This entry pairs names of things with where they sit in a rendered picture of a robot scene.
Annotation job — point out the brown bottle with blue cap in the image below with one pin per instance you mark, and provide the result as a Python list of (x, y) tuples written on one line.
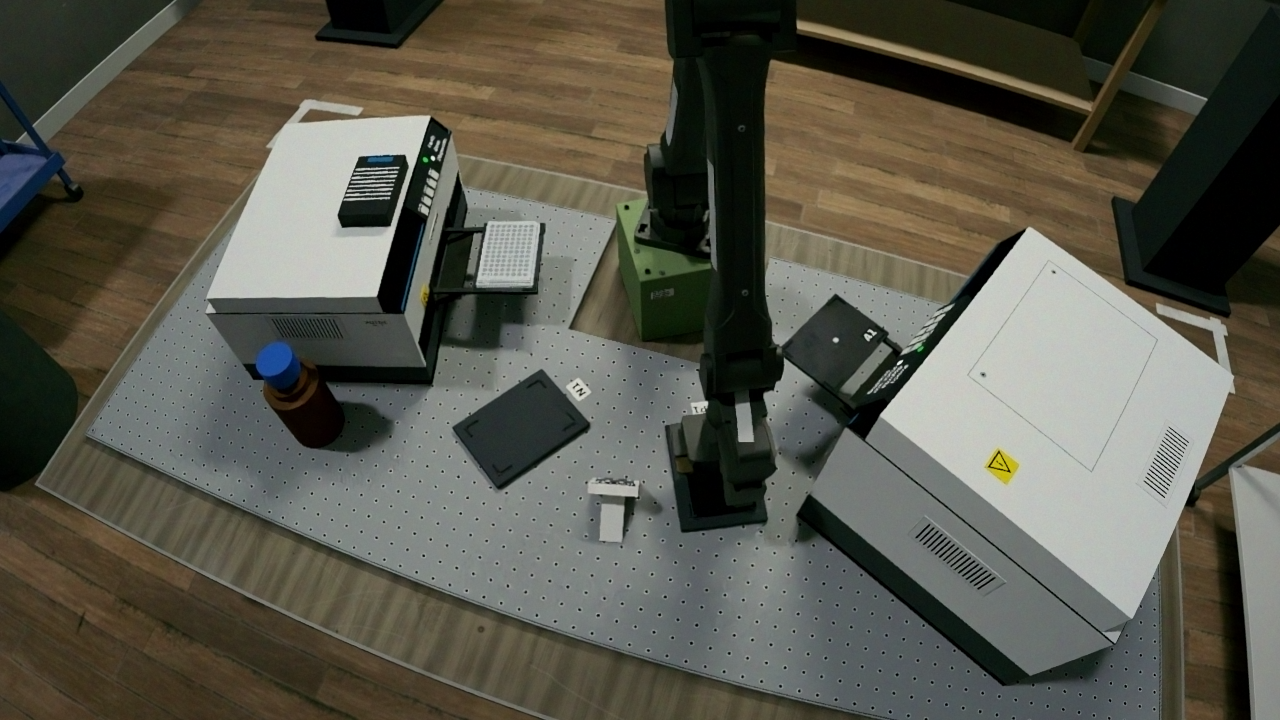
[(299, 396)]

